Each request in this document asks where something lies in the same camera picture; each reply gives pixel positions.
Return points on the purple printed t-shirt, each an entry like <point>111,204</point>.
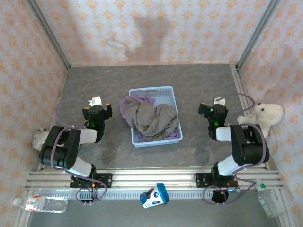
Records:
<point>122,106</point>

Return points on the grey garment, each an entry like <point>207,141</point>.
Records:
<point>149,118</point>

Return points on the light blue plastic basket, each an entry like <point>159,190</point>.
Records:
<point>163,93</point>

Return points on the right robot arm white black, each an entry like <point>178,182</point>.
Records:
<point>248,149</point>

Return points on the white plush bear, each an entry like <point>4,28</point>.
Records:
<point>267,113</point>

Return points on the grey plush toy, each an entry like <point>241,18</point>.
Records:
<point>38,139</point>

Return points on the white cup with blue lid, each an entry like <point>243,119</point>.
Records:
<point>155,196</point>

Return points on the clear water bottle red label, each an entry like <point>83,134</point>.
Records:
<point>45,204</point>

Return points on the clear pump bottle green label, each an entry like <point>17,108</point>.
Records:
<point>270,203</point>

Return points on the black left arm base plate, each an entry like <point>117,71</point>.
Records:
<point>106,179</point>

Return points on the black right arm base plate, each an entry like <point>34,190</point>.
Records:
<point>200,179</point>

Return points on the aluminium mounting rail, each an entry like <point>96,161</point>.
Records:
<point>154,177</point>

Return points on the aluminium frame post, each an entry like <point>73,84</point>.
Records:
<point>49,35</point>
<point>258,33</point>

